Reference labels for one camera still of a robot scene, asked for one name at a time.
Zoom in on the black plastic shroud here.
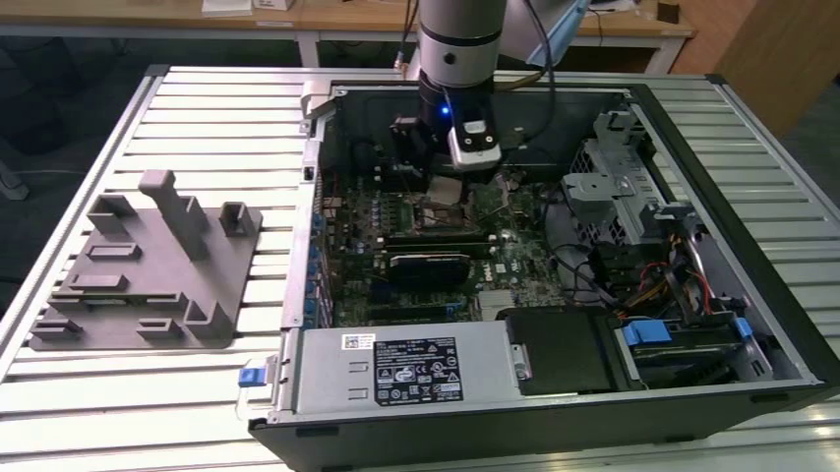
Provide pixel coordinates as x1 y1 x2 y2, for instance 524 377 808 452
502 305 624 397

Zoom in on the grey metal bracket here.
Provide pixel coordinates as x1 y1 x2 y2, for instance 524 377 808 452
300 80 338 120

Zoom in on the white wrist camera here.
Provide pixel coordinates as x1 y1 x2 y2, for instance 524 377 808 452
448 117 504 172

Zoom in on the black graphics card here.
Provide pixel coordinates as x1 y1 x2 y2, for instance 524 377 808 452
385 252 474 287

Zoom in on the grey flat cable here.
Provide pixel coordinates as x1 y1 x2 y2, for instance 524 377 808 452
679 215 718 316

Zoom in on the black RAM slot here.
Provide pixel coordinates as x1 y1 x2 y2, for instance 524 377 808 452
385 251 496 260
384 234 494 242
385 245 496 254
384 240 494 248

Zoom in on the grey parts rack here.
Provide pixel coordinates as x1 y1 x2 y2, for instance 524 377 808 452
28 168 266 352

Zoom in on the tan cable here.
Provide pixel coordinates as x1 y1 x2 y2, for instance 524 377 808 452
496 68 547 92

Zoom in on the green motherboard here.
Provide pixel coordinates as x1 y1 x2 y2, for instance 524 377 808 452
313 169 616 329

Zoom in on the silver CPU chip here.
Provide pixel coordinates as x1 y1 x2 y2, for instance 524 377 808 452
425 176 466 207

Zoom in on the silver power supply unit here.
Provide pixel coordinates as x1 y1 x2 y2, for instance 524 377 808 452
290 325 531 418

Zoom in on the yellow wire bundle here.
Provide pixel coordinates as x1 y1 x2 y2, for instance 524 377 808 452
615 280 665 317

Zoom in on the metal drive cage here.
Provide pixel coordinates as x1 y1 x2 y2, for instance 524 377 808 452
560 108 701 250

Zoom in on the small silver heatsink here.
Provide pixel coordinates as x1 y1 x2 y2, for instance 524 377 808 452
477 288 519 313

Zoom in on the red wire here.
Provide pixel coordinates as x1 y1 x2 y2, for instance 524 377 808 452
637 262 716 316

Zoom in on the green RAM stick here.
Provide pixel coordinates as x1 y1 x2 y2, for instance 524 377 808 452
78 293 186 304

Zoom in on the wooden cabinet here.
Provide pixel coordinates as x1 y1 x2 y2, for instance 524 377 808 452
672 0 840 142

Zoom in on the black PC case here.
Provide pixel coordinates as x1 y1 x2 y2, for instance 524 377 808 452
247 80 840 472

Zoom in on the black expansion slot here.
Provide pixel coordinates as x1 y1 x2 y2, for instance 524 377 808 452
366 305 476 321

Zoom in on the wooden desk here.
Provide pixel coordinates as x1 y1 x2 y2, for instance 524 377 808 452
0 0 697 75

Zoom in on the hard disk in blue carrier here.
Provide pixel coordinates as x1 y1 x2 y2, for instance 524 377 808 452
616 316 756 390

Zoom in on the black camera cable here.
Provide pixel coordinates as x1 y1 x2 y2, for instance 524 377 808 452
511 0 560 153

